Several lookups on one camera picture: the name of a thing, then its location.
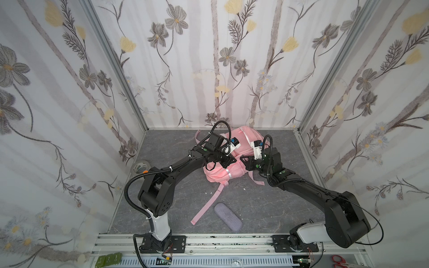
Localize pink student backpack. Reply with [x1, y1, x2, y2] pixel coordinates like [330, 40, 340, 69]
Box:
[191, 126, 263, 225]

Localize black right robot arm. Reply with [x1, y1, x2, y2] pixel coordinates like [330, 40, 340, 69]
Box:
[240, 135, 372, 251]

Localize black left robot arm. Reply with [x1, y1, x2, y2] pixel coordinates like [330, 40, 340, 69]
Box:
[124, 120, 236, 268]

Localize purple glasses case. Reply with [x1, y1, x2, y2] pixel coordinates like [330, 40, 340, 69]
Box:
[214, 203, 243, 233]

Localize white tape roll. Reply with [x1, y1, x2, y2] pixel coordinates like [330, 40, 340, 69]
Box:
[132, 160, 151, 174]

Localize green connector block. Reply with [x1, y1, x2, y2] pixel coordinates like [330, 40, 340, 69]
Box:
[95, 252, 122, 268]

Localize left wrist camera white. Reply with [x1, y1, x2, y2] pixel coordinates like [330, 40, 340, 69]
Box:
[228, 137, 241, 153]

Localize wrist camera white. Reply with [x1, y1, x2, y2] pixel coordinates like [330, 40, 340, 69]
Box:
[228, 137, 241, 153]
[251, 140, 265, 160]

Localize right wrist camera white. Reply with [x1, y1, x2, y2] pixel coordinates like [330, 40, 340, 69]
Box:
[251, 140, 265, 160]

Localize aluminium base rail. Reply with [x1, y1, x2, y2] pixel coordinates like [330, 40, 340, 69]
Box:
[85, 233, 375, 268]

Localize red handled scissors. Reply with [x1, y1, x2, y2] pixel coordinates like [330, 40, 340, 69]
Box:
[331, 255, 349, 268]

